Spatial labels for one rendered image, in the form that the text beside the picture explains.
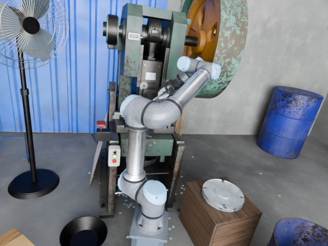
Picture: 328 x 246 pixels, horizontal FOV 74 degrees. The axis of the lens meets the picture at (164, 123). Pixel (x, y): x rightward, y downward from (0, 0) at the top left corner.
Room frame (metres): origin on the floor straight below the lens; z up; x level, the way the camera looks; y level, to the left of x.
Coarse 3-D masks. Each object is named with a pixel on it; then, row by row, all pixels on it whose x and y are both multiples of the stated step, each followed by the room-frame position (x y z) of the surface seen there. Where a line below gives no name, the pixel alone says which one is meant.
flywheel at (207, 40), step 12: (204, 0) 1.80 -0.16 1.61; (216, 0) 1.54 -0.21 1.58; (192, 12) 1.94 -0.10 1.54; (204, 12) 1.78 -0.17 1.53; (216, 12) 1.51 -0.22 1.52; (192, 24) 1.96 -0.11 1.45; (204, 24) 1.74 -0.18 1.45; (216, 24) 1.55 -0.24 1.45; (204, 36) 1.67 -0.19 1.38; (216, 36) 1.45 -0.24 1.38; (192, 48) 1.78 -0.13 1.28; (204, 48) 1.66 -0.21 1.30; (204, 60) 1.63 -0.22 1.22
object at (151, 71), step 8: (144, 56) 1.62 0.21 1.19; (144, 64) 1.53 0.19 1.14; (152, 64) 1.55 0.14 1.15; (160, 64) 1.57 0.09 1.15; (144, 72) 1.54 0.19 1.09; (152, 72) 1.56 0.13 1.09; (160, 72) 1.57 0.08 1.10; (144, 80) 1.54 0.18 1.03; (152, 80) 1.56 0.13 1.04; (144, 88) 1.53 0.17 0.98; (152, 88) 1.56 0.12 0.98; (144, 96) 1.50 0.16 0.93; (152, 96) 1.53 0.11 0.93
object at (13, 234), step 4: (8, 232) 0.77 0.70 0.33; (12, 232) 0.77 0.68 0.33; (16, 232) 0.77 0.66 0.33; (0, 236) 0.74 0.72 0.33; (4, 236) 0.75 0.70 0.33; (8, 236) 0.75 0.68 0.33; (12, 236) 0.75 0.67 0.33; (16, 236) 0.75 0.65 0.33; (20, 236) 0.76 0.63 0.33; (24, 236) 0.76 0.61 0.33; (0, 240) 0.72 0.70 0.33; (4, 240) 0.73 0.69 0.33; (8, 240) 0.73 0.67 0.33; (12, 240) 0.73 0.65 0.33; (16, 240) 0.73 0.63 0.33; (20, 240) 0.74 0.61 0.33; (24, 240) 0.74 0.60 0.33; (28, 240) 0.74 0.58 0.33; (0, 244) 0.70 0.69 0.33; (4, 244) 0.71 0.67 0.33; (8, 244) 0.71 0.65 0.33; (12, 244) 0.71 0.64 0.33; (16, 244) 0.71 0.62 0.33; (20, 244) 0.72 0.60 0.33; (24, 244) 0.72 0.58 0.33; (28, 244) 0.72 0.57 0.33; (32, 244) 0.73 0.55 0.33
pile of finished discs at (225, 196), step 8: (208, 184) 1.33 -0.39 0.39; (216, 184) 1.34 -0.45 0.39; (224, 184) 1.35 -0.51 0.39; (232, 184) 1.37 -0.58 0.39; (208, 192) 1.24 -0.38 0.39; (216, 192) 1.24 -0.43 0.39; (224, 192) 1.25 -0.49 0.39; (232, 192) 1.28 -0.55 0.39; (240, 192) 1.29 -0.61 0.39; (208, 200) 1.18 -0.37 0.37; (216, 200) 1.17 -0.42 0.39; (224, 200) 1.18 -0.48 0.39; (232, 200) 1.19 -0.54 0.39; (240, 200) 1.20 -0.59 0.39; (216, 208) 1.13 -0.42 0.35; (224, 208) 1.12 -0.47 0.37; (232, 208) 1.12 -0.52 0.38; (240, 208) 1.16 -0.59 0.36
